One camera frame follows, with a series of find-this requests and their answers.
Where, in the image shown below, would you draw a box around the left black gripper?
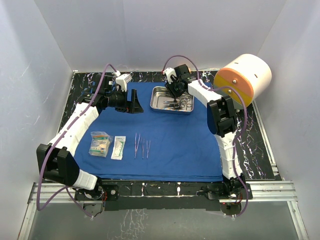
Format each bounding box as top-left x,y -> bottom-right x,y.
105,88 -> 143,114

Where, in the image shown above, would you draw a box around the metal instrument tray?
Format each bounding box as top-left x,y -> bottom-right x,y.
150,86 -> 194,115

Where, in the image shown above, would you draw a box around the white suture packet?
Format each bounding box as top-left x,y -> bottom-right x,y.
111,136 -> 126,160

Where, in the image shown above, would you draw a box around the steel forceps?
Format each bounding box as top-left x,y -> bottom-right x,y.
134,133 -> 141,158
141,137 -> 145,159
146,140 -> 151,159

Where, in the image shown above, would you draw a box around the blue surgical drape cloth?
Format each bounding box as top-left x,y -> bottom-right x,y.
74,82 -> 223,182

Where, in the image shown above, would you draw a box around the glove packet teal orange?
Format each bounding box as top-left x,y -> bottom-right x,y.
89,132 -> 111,156

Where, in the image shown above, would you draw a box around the green packaged surgical supplies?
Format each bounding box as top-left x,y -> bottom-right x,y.
88,131 -> 114,158

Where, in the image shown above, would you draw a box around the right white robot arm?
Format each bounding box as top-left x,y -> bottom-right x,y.
162,64 -> 249,199

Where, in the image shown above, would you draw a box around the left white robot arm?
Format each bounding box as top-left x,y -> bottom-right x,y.
36,73 -> 144,200

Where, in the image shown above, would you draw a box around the steel surgical scissors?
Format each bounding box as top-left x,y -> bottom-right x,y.
178,96 -> 193,111

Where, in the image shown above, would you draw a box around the steel hemostat clamp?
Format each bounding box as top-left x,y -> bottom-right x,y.
163,100 -> 181,109

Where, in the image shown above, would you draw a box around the small blue plastic tool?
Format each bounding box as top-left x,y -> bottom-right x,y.
81,88 -> 91,96

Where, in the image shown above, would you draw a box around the white cylindrical drawer container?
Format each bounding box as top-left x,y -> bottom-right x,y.
213,53 -> 272,107

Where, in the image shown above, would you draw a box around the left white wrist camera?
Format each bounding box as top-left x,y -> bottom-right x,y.
114,71 -> 132,92

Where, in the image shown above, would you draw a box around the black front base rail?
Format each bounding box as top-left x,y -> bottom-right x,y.
74,181 -> 251,212

